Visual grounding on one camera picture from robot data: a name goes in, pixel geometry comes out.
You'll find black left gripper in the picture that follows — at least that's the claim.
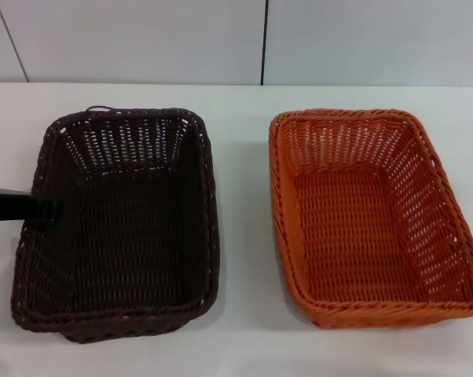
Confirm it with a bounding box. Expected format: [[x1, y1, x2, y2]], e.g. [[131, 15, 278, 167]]
[[0, 186, 63, 226]]

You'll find dark brown wicker basket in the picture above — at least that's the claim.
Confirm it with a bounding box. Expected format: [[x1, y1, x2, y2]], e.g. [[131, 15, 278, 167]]
[[9, 104, 221, 346]]

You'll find orange wicker basket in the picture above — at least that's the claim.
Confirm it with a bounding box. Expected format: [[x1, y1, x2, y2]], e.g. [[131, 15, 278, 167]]
[[268, 107, 473, 329]]

